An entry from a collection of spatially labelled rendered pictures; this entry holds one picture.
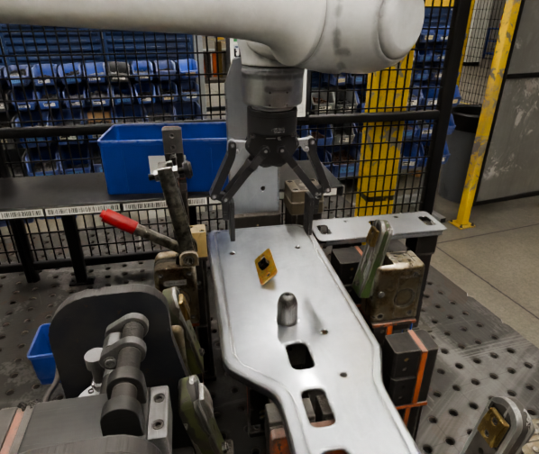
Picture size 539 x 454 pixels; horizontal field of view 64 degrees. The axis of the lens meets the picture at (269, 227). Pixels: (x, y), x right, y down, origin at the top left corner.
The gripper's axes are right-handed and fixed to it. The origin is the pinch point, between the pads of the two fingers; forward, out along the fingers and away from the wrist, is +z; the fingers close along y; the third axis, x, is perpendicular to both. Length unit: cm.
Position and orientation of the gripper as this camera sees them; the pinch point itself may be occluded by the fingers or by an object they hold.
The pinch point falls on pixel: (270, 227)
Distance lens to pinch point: 73.0
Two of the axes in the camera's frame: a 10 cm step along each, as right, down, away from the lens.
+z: -0.1, 9.0, 4.4
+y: 9.8, -0.7, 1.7
